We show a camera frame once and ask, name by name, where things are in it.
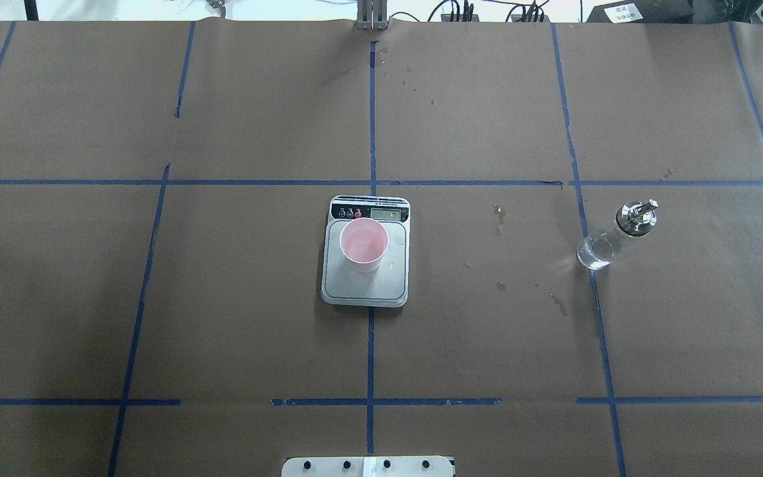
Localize aluminium frame post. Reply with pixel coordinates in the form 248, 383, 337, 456
355, 0, 389, 31

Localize black labelled box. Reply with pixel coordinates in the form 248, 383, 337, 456
584, 1, 694, 24

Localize pink plastic cup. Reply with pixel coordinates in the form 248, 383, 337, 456
338, 217, 389, 274

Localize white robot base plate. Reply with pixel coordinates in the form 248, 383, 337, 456
281, 455, 456, 476

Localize black power strip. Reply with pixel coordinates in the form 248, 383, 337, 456
449, 1, 549, 23

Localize white digital kitchen scale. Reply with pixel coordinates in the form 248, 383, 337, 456
321, 194, 411, 308

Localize glass sauce bottle metal spout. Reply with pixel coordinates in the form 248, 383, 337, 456
576, 199, 660, 271

